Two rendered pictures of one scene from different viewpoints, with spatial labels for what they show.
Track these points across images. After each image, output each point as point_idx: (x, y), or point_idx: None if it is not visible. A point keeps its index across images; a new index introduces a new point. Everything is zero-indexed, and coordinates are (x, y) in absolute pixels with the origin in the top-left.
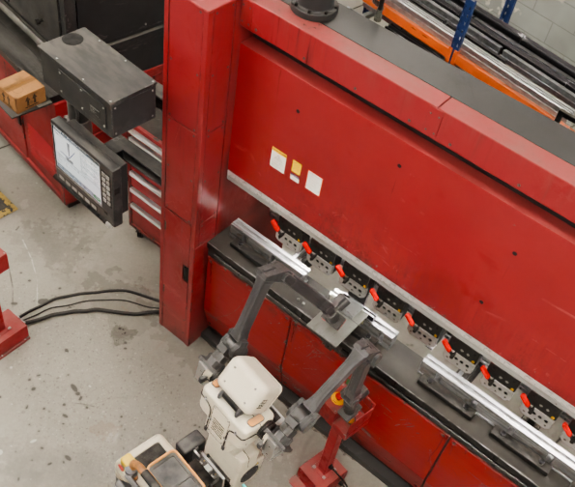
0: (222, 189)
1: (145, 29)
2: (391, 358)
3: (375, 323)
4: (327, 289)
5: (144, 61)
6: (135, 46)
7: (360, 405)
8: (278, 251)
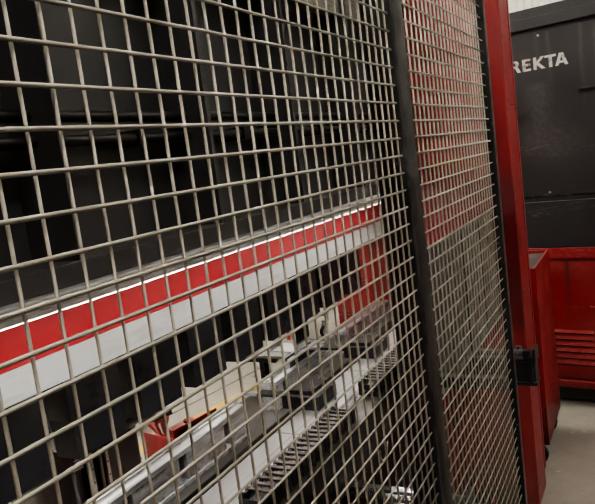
0: (367, 248)
1: (551, 199)
2: (248, 415)
3: (281, 369)
4: (343, 364)
5: (548, 236)
6: (535, 214)
7: (159, 412)
8: (357, 318)
